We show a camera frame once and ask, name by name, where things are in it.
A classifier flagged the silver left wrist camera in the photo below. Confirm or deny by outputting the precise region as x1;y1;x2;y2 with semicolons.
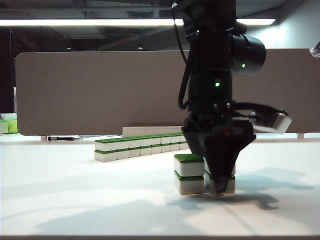
249;111;293;135

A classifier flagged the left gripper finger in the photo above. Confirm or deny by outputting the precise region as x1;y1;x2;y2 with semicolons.
193;134;257;196
181;127;213;176

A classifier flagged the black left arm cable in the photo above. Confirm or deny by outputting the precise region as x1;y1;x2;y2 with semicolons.
171;0;193;110

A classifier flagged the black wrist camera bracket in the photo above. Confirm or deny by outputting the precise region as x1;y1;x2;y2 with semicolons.
213;100;289;118

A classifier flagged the long ceiling light strip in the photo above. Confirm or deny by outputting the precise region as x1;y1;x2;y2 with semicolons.
0;18;277;27

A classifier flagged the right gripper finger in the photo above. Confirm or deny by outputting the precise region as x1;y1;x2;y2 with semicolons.
309;41;320;59

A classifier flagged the brown desk partition panel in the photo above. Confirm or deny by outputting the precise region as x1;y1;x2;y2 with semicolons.
15;48;320;137

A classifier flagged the green and white box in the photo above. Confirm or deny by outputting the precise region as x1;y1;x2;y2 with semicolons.
0;112;19;135

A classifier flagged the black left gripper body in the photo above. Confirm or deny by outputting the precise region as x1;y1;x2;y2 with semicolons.
181;109;258;141

